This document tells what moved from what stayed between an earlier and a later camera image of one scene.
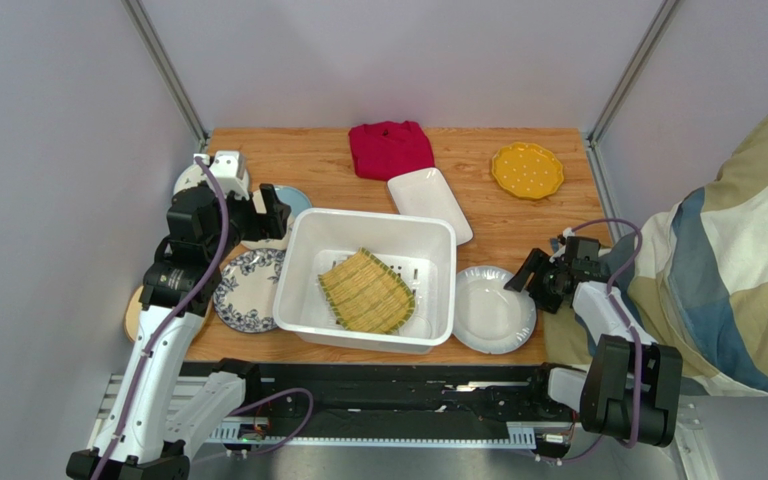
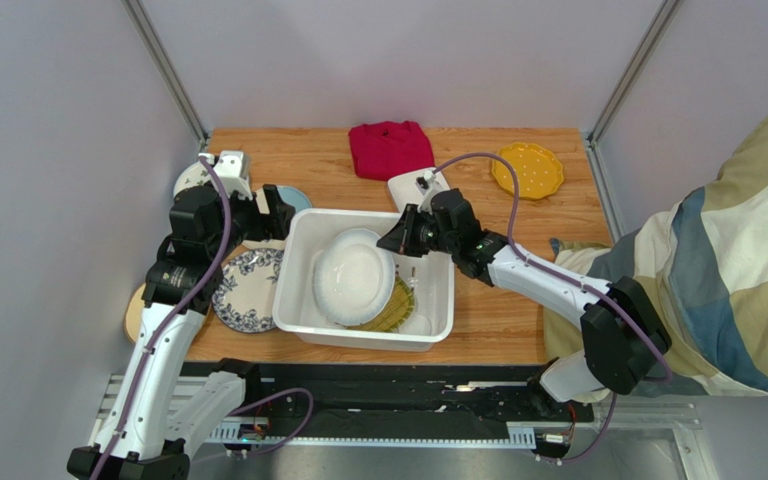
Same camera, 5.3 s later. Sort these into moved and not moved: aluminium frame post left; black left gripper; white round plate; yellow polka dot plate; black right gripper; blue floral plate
Moved: white round plate; black right gripper
Not moved: black left gripper; aluminium frame post left; yellow polka dot plate; blue floral plate
